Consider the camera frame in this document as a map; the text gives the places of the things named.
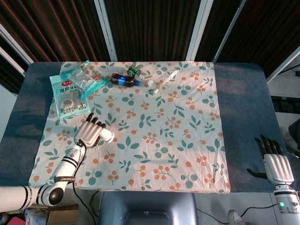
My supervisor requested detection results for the black floor cable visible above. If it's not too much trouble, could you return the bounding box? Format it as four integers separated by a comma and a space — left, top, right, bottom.
196, 203, 277, 218

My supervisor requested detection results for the teal dishcloth package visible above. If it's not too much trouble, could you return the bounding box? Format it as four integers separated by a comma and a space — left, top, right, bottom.
49, 74, 91, 119

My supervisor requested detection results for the dark cola bottle blue label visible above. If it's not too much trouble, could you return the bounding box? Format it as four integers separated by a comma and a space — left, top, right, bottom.
110, 73, 143, 88

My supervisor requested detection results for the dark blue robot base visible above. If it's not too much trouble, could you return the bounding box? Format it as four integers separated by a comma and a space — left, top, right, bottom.
97, 192, 200, 225

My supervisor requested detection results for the clear tube white cap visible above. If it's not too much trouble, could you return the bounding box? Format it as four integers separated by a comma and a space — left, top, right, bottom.
153, 69, 180, 94

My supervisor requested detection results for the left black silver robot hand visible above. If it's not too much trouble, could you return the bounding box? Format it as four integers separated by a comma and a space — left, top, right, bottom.
74, 112, 106, 149

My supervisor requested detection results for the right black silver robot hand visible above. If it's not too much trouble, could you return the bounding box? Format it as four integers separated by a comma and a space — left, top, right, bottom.
246, 134, 295, 186

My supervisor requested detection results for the white partition frame post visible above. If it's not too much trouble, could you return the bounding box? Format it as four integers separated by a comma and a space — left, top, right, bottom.
0, 23, 34, 76
94, 0, 118, 62
186, 0, 208, 62
266, 45, 300, 83
214, 0, 247, 63

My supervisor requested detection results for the brown cardboard box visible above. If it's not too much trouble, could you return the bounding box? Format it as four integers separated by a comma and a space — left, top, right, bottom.
45, 203, 79, 225

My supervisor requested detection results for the clear bottle green label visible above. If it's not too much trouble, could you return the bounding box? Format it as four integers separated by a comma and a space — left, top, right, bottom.
126, 65, 154, 86

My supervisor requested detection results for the clear teal-edged plastic package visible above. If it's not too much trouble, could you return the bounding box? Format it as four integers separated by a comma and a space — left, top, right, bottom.
60, 60, 110, 99

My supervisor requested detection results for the white paper cup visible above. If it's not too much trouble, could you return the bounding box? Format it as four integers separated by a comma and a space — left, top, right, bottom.
99, 128, 115, 143

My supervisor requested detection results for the white shoe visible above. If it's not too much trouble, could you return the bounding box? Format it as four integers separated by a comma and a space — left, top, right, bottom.
227, 210, 245, 225

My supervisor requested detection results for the floral leaf berry tablecloth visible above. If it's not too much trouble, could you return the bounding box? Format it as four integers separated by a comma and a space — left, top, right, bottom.
29, 60, 232, 194

